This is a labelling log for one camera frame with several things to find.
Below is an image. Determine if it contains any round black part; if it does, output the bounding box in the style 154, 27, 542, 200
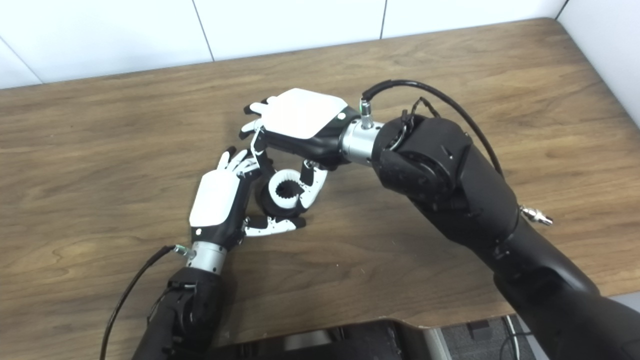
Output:
256, 170, 308, 219

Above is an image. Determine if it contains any white ring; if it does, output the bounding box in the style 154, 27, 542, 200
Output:
268, 169, 311, 210

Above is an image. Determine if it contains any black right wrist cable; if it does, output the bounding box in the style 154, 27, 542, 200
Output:
360, 79, 554, 226

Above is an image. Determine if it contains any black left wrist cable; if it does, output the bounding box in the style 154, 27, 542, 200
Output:
99, 243, 196, 360

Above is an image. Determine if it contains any black robot torso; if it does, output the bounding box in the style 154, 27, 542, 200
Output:
205, 319, 447, 360

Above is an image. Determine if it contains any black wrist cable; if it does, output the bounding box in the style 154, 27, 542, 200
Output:
99, 243, 196, 360
360, 79, 554, 226

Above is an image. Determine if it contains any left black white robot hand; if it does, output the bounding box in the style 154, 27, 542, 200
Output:
189, 146, 307, 251

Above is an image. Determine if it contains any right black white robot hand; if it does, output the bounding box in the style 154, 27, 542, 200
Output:
239, 88, 361, 211

